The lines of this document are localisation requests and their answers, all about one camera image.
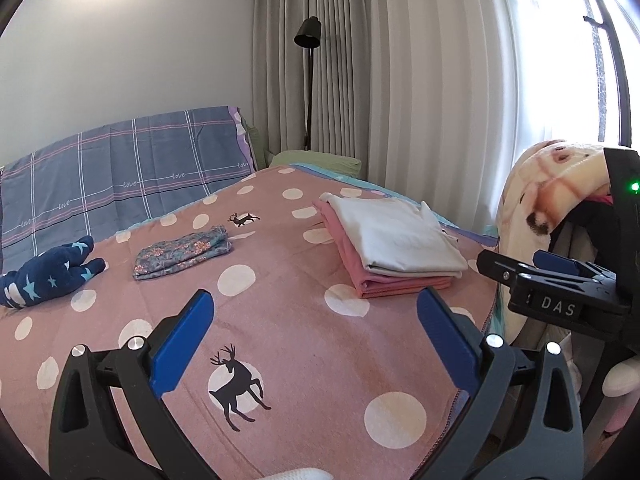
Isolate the green pillow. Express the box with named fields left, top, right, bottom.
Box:
left=270, top=150, right=362, bottom=177

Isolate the grey pleated curtain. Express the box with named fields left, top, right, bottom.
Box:
left=251, top=0, right=621, bottom=241

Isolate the cream fleece printed blanket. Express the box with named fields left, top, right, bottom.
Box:
left=495, top=141, right=613, bottom=341

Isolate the teal floral folded cloth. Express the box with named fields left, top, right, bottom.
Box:
left=132, top=225, right=233, bottom=281

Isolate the black window frame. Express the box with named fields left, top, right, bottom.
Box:
left=565, top=0, right=640, bottom=148

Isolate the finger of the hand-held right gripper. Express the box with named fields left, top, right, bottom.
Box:
left=476, top=249, right=538, bottom=291
left=532, top=250, right=618, bottom=281

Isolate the blue plaid pillow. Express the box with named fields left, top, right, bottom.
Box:
left=0, top=106, right=258, bottom=271

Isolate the pink polka-dot deer blanket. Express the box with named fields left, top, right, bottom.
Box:
left=0, top=165, right=501, bottom=480

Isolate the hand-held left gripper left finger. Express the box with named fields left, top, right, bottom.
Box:
left=47, top=288, right=221, bottom=480

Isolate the pink folded cloth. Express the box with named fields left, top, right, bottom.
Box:
left=312, top=199, right=453, bottom=300

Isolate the black floor lamp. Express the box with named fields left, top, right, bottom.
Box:
left=293, top=16, right=322, bottom=152

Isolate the navy star plush toy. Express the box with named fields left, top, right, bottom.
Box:
left=0, top=235, right=107, bottom=309

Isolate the light green t-shirt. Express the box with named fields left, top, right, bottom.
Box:
left=319, top=192, right=468, bottom=283

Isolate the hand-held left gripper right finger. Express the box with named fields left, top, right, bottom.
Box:
left=416, top=286, right=586, bottom=480

